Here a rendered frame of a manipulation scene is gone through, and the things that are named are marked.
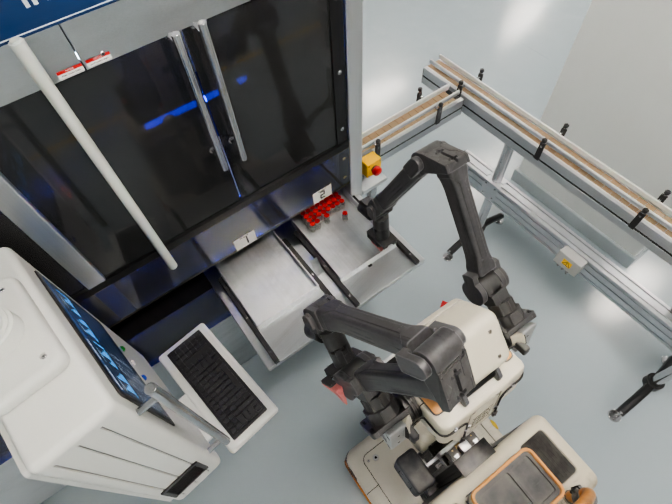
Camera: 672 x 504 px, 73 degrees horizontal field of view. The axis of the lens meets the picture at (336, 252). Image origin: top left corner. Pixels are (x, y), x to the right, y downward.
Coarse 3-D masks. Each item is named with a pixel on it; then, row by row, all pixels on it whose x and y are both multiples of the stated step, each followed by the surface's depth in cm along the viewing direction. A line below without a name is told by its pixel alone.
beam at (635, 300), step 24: (480, 168) 236; (480, 192) 241; (504, 192) 227; (528, 216) 221; (552, 216) 218; (552, 240) 216; (576, 240) 210; (600, 264) 203; (600, 288) 208; (624, 288) 196; (648, 312) 192
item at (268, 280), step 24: (264, 240) 178; (216, 264) 173; (240, 264) 172; (264, 264) 172; (288, 264) 171; (240, 288) 167; (264, 288) 166; (288, 288) 166; (312, 288) 162; (264, 312) 161
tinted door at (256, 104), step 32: (256, 0) 103; (288, 0) 108; (320, 0) 113; (192, 32) 99; (224, 32) 104; (256, 32) 109; (288, 32) 114; (320, 32) 120; (224, 64) 109; (256, 64) 115; (288, 64) 121; (320, 64) 128; (256, 96) 122; (288, 96) 129; (320, 96) 136; (224, 128) 122; (256, 128) 130; (288, 128) 137; (320, 128) 146; (256, 160) 138; (288, 160) 147
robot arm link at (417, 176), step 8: (408, 160) 114; (416, 160) 112; (408, 168) 116; (416, 168) 113; (400, 176) 127; (408, 176) 118; (416, 176) 120; (424, 176) 123; (392, 184) 133; (400, 184) 129; (408, 184) 126; (384, 192) 140; (392, 192) 136; (400, 192) 132; (376, 200) 145; (384, 200) 142; (392, 200) 138; (376, 208) 148; (384, 208) 144; (376, 216) 151
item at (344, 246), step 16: (352, 208) 184; (304, 224) 181; (336, 224) 180; (352, 224) 180; (368, 224) 179; (320, 240) 176; (336, 240) 176; (352, 240) 176; (368, 240) 175; (320, 256) 171; (336, 256) 172; (352, 256) 172; (368, 256) 172; (336, 272) 165; (352, 272) 166
